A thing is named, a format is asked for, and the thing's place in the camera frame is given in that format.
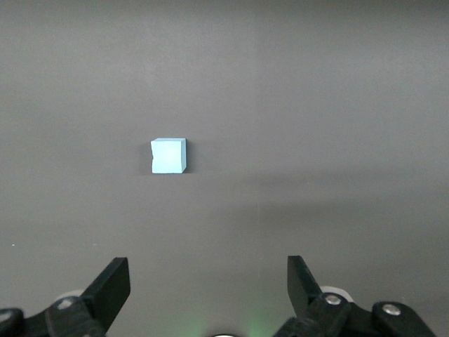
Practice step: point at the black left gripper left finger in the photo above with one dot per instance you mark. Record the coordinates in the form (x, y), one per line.
(108, 288)

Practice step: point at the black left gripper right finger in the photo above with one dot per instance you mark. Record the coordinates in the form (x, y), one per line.
(301, 284)

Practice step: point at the light blue foam block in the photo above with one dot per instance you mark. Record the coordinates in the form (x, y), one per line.
(168, 156)

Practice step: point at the dark grey table mat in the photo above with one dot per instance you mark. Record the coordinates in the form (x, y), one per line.
(224, 70)

